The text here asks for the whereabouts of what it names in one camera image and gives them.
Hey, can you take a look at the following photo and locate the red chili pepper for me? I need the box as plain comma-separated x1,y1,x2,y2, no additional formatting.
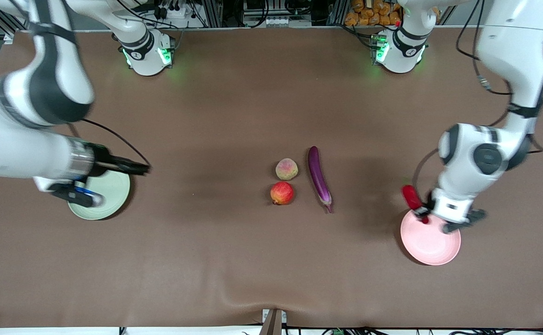
402,185,429,225

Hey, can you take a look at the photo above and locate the long purple eggplant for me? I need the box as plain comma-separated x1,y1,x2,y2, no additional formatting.
308,146,333,214

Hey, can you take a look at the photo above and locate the red pomegranate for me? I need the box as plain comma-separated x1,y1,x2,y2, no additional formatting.
270,181,295,206

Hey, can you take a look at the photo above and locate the yellow-pink peach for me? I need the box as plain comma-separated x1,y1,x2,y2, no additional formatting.
275,158,299,181

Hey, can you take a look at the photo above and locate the pale green round plate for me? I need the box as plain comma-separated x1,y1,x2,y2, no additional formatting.
68,170,131,221

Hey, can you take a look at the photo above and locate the pink round plate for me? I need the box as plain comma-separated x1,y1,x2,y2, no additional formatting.
400,208,462,266

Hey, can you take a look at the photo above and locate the brown table cover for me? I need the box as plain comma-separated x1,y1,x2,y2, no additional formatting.
0,27,543,329

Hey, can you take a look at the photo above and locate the white power strip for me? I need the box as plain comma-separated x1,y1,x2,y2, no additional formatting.
153,0,196,19

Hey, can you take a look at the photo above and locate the pile of orange packets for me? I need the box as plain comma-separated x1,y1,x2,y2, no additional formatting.
345,0,402,27

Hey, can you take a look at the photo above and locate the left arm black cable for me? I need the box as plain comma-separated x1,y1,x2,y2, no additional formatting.
410,0,543,189

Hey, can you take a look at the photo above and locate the aluminium frame corner post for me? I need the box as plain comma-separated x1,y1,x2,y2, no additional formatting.
0,0,32,45

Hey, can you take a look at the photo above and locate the aluminium frame upright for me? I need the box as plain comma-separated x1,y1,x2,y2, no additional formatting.
202,0,224,27
327,0,349,27

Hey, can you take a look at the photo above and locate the post with metal bracket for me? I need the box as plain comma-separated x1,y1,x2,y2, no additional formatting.
261,308,287,335

